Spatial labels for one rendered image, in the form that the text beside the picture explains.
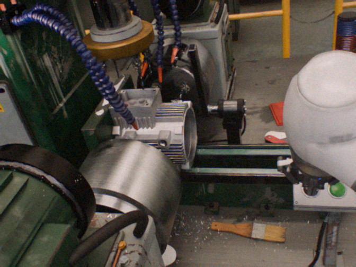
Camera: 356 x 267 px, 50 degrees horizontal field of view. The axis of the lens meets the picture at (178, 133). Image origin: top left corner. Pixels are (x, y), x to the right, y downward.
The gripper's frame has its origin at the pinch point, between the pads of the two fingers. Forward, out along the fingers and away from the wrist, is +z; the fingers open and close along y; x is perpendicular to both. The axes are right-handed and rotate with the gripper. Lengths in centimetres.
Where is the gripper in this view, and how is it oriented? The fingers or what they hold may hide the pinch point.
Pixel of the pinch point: (311, 184)
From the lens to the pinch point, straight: 80.0
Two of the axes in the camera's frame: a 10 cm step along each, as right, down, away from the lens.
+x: -0.9, 9.3, -3.6
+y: -9.6, 0.1, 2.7
